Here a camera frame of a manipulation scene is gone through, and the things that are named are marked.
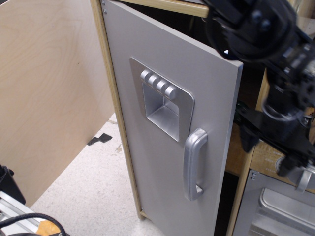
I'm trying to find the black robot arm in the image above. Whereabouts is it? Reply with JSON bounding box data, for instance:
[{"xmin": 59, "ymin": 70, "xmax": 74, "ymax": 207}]
[{"xmin": 205, "ymin": 0, "xmax": 315, "ymax": 177}]

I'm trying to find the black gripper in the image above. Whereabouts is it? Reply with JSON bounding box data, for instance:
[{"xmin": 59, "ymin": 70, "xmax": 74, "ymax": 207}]
[{"xmin": 234, "ymin": 101, "xmax": 315, "ymax": 177}]

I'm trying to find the wooden toy kitchen frame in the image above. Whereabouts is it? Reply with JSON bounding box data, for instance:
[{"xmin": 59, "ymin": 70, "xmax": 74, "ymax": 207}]
[{"xmin": 90, "ymin": 0, "xmax": 315, "ymax": 236}]

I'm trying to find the silver fridge door handle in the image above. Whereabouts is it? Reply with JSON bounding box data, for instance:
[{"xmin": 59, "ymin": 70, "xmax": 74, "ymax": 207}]
[{"xmin": 183, "ymin": 128, "xmax": 208, "ymax": 201}]

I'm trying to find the grey oven door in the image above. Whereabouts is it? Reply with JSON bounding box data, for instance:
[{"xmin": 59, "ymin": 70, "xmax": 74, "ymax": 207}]
[{"xmin": 233, "ymin": 170, "xmax": 315, "ymax": 236}]

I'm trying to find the silver oven door handle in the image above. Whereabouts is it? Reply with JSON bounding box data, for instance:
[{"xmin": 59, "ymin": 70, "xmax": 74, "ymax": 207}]
[{"xmin": 259, "ymin": 188, "xmax": 315, "ymax": 231}]

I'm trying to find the aluminium extrusion rail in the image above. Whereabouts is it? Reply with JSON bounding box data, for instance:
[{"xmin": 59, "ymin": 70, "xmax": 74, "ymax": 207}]
[{"xmin": 0, "ymin": 191, "xmax": 41, "ymax": 231}]

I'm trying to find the silver oven knob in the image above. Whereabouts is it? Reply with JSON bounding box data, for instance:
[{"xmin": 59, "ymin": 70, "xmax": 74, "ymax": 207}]
[{"xmin": 276, "ymin": 156, "xmax": 315, "ymax": 193}]

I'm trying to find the black box left edge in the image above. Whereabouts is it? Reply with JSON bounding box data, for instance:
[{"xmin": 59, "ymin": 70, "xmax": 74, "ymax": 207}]
[{"xmin": 0, "ymin": 165, "xmax": 26, "ymax": 204}]

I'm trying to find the silver ice dispenser panel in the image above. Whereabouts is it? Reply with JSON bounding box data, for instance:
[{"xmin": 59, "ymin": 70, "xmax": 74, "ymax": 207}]
[{"xmin": 129, "ymin": 57, "xmax": 194, "ymax": 144}]

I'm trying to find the plywood side board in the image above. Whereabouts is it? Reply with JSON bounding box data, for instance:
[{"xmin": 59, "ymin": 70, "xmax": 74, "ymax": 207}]
[{"xmin": 0, "ymin": 0, "xmax": 114, "ymax": 206}]

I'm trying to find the black braided cable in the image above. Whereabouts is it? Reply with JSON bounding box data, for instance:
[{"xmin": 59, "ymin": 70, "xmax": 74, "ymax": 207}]
[{"xmin": 0, "ymin": 213, "xmax": 66, "ymax": 236}]

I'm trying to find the black tape piece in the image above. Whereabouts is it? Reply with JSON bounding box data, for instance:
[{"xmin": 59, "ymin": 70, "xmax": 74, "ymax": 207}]
[{"xmin": 87, "ymin": 133, "xmax": 112, "ymax": 146}]

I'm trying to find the grey toy fridge door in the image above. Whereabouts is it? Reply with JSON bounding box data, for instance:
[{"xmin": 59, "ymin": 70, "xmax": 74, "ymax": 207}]
[{"xmin": 102, "ymin": 0, "xmax": 243, "ymax": 236}]

